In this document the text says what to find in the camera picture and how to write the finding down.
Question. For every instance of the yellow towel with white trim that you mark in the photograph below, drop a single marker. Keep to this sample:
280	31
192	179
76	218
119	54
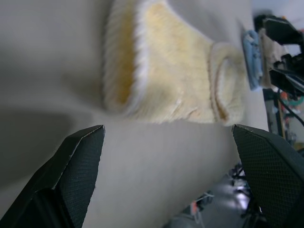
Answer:
171	71

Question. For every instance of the folded beige towel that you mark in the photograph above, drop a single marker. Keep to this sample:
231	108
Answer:
267	54

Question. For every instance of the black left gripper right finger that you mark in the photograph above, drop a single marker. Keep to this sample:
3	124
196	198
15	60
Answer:
273	171

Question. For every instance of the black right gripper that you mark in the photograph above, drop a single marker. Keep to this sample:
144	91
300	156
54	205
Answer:
294	60

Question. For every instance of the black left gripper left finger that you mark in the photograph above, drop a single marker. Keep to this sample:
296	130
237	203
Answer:
71	171

